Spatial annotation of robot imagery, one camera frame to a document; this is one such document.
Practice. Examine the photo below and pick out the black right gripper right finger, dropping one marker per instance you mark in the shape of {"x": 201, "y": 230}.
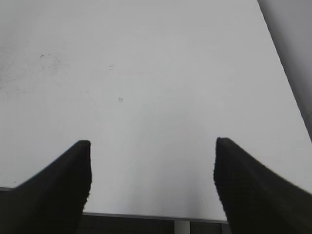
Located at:
{"x": 254, "y": 198}

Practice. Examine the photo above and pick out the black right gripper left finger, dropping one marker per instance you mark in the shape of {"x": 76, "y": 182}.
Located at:
{"x": 52, "y": 201}

